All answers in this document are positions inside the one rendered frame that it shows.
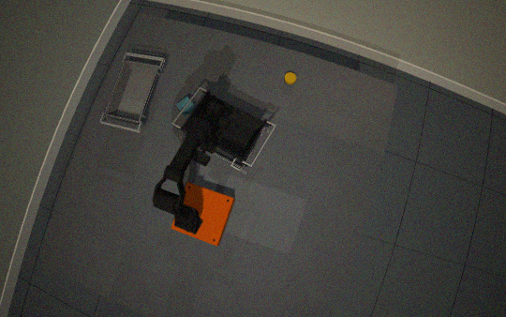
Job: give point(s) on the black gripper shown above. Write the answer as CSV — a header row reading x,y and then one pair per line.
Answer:
x,y
210,147

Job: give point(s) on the yellow short cylinder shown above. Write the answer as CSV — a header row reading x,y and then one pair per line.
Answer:
x,y
290,78

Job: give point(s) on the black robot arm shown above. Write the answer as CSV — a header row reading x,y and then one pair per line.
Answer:
x,y
200,130

